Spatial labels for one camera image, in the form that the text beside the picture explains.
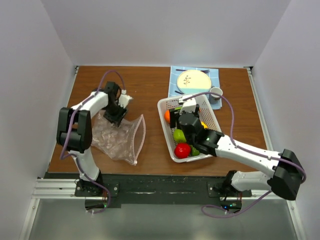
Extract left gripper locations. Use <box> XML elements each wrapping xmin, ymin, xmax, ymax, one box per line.
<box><xmin>103</xmin><ymin>100</ymin><xmax>128</xmax><ymax>127</ymax></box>

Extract yellow fake lemon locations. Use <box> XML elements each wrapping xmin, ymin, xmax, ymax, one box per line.
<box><xmin>201</xmin><ymin>121</ymin><xmax>208</xmax><ymax>129</ymax></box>

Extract white plastic basket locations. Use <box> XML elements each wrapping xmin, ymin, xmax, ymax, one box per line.
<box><xmin>157</xmin><ymin>94</ymin><xmax>224</xmax><ymax>163</ymax></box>

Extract orange fake fruit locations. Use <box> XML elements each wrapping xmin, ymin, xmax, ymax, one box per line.
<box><xmin>164</xmin><ymin>110</ymin><xmax>171</xmax><ymax>124</ymax></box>

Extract red fake apple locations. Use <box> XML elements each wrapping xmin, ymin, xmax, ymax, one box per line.
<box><xmin>174</xmin><ymin>143</ymin><xmax>191</xmax><ymax>159</ymax></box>

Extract orange green fake mango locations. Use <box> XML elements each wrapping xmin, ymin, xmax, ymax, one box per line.
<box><xmin>190</xmin><ymin>145</ymin><xmax>200</xmax><ymax>157</ymax></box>

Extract clear zip top bag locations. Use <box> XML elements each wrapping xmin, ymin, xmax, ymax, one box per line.
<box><xmin>91</xmin><ymin>110</ymin><xmax>146</xmax><ymax>166</ymax></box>

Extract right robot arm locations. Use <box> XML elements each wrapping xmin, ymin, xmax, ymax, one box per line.
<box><xmin>169</xmin><ymin>108</ymin><xmax>306</xmax><ymax>201</ymax></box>

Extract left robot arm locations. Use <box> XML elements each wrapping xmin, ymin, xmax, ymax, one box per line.
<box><xmin>56</xmin><ymin>81</ymin><xmax>133</xmax><ymax>196</ymax></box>

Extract small white cup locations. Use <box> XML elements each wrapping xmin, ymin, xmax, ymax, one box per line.
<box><xmin>208</xmin><ymin>86</ymin><xmax>223</xmax><ymax>105</ymax></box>

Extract blue checkered cloth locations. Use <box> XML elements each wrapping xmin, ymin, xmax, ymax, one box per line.
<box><xmin>168</xmin><ymin>65</ymin><xmax>221</xmax><ymax>97</ymax></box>

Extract cream and blue plate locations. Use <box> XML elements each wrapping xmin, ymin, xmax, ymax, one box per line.
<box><xmin>176</xmin><ymin>71</ymin><xmax>212</xmax><ymax>94</ymax></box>

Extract purple plastic fork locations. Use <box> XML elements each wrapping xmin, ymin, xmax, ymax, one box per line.
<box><xmin>175</xmin><ymin>68</ymin><xmax>210</xmax><ymax>74</ymax></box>

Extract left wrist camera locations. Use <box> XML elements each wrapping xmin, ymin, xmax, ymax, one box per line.
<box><xmin>118</xmin><ymin>89</ymin><xmax>133</xmax><ymax>109</ymax></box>

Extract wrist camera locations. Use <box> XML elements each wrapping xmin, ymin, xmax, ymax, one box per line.
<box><xmin>118</xmin><ymin>89</ymin><xmax>133</xmax><ymax>109</ymax></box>
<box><xmin>178</xmin><ymin>94</ymin><xmax>200</xmax><ymax>116</ymax></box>

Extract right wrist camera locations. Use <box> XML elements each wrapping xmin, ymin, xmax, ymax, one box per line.
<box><xmin>178</xmin><ymin>94</ymin><xmax>200</xmax><ymax>116</ymax></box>

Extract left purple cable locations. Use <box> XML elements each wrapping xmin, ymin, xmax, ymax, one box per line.
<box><xmin>59</xmin><ymin>70</ymin><xmax>127</xmax><ymax>215</ymax></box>

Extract purple cable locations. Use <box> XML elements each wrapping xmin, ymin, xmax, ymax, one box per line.
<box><xmin>59</xmin><ymin>70</ymin><xmax>127</xmax><ymax>215</ymax></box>
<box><xmin>183</xmin><ymin>91</ymin><xmax>307</xmax><ymax>218</ymax></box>

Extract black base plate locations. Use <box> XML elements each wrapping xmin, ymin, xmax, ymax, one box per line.
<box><xmin>74</xmin><ymin>174</ymin><xmax>238</xmax><ymax>210</ymax></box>

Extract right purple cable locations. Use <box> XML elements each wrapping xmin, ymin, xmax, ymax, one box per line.
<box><xmin>183</xmin><ymin>91</ymin><xmax>307</xmax><ymax>218</ymax></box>

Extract aluminium frame rail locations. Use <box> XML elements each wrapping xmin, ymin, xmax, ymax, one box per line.
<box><xmin>31</xmin><ymin>176</ymin><xmax>83</xmax><ymax>200</ymax></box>

